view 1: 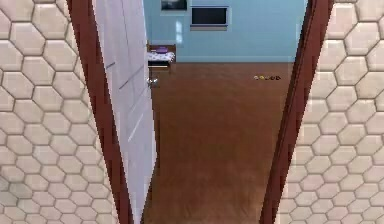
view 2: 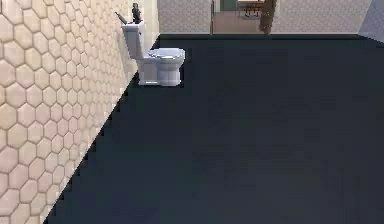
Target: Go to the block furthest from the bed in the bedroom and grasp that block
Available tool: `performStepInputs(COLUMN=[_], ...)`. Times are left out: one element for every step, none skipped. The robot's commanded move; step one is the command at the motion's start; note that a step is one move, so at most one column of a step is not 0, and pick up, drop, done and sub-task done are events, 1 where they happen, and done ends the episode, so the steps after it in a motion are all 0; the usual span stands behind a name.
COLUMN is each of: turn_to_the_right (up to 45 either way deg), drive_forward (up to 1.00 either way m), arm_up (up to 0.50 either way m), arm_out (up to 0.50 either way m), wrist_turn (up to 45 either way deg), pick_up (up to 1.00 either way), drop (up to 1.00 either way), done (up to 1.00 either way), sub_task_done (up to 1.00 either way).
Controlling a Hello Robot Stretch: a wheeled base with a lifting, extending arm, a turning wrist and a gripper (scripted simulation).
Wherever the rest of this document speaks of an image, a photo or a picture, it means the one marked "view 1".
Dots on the white room door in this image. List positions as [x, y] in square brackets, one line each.
[125, 83]

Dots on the purple pillow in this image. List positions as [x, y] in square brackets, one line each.
[162, 50]

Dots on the red-brown door frame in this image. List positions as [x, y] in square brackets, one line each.
[96, 100]

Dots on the bed with patterned cover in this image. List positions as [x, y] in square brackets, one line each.
[160, 57]

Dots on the dark framed picture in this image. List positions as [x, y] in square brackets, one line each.
[173, 4]

